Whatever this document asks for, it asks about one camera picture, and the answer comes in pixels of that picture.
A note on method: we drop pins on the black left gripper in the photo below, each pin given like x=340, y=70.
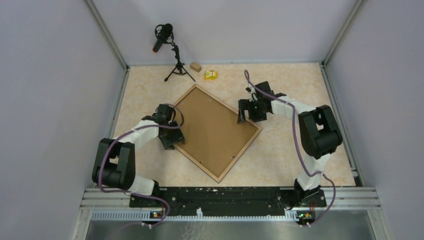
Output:
x=168, y=143

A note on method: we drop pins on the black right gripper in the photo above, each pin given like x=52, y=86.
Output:
x=243, y=105

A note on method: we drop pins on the brown cardboard backing board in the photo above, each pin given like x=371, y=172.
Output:
x=215, y=129

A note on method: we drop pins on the wooden picture frame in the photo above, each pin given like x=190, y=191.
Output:
x=232, y=159

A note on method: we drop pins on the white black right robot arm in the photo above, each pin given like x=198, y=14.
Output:
x=316, y=133

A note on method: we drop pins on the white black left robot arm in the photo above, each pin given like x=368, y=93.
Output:
x=115, y=161

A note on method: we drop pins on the yellow toy car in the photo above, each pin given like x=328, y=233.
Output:
x=210, y=75

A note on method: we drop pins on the small wooden block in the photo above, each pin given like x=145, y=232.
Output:
x=195, y=66

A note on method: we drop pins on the black microphone on tripod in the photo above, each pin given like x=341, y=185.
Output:
x=165, y=38

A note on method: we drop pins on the aluminium frame rail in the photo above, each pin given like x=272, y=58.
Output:
x=108, y=206

